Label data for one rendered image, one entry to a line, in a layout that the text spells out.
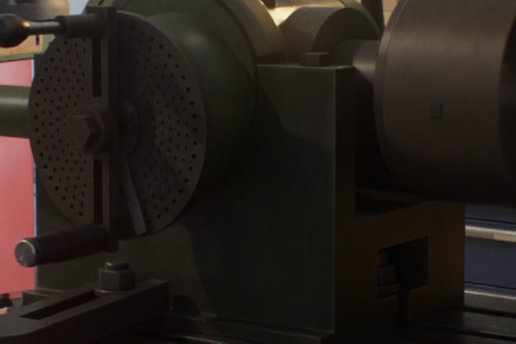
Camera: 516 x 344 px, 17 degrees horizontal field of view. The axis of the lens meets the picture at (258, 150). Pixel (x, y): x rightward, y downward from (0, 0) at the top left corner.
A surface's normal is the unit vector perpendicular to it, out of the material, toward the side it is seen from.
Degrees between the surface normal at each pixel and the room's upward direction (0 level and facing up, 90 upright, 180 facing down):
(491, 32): 58
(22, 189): 90
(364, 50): 34
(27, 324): 4
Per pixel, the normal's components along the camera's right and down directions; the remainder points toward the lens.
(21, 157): 0.60, 0.10
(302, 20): -0.29, -0.80
